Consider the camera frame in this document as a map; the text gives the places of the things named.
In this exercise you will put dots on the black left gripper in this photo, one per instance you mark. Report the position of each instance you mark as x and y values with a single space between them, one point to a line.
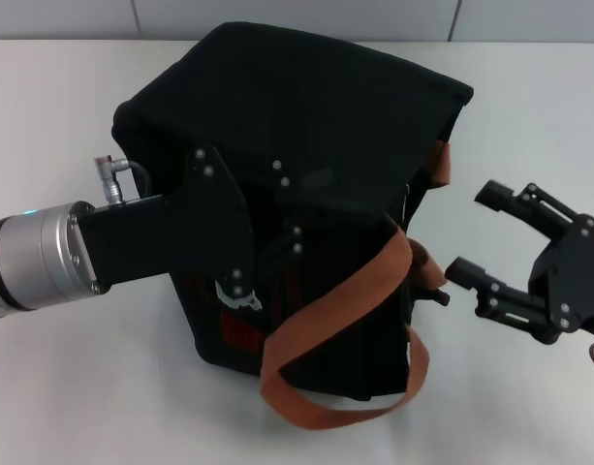
180 232

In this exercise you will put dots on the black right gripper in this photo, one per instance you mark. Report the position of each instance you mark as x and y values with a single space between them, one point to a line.
572 281

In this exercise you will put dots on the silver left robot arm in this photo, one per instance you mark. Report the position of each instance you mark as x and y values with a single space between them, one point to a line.
30 257

